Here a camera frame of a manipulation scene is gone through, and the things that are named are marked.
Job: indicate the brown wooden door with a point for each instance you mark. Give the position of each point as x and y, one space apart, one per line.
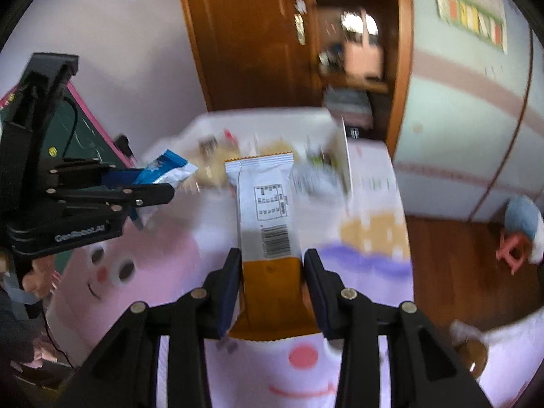
248 53

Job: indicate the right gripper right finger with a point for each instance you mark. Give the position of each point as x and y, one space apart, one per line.
424 370

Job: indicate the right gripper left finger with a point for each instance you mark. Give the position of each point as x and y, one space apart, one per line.
123 369

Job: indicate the orange white snack bar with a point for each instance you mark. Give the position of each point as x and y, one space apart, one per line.
273 305

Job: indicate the pink plastic stool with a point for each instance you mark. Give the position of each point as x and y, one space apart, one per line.
514 249

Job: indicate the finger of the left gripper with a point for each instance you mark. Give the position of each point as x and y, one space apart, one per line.
80 173
102 203

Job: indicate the brown chocolate snack bag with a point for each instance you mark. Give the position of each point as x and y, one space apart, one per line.
317 174

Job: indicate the red white cookies bag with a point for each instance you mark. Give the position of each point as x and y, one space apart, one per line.
279 146

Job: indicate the clear nut snack pack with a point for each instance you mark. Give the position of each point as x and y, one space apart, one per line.
208 147

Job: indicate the blue white plush cushion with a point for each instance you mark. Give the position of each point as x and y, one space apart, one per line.
523 215

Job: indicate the person left hand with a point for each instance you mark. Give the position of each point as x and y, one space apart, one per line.
39 281

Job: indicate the colourful wall poster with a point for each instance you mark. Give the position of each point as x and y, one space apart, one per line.
484 18

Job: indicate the black chalkboard knob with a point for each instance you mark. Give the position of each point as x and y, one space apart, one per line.
122 143

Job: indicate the pink storage box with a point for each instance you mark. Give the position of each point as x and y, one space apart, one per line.
363 54

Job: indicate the pastel wardrobe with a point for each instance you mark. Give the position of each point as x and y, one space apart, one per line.
472 131

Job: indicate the white pillow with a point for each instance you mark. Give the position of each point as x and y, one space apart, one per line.
515 355

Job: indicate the folded blue pink cloths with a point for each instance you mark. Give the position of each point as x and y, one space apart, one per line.
351 105

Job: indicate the wooden corner shelf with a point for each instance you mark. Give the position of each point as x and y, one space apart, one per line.
387 96

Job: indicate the green chalkboard pink frame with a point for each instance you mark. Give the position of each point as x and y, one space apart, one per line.
68 135

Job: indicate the brown wooden bedpost knob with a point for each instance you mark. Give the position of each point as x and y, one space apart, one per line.
474 355

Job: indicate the white plastic storage bin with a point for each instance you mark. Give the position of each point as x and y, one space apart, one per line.
311 134

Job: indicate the blue white snack pack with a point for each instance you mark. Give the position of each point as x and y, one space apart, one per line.
163 174

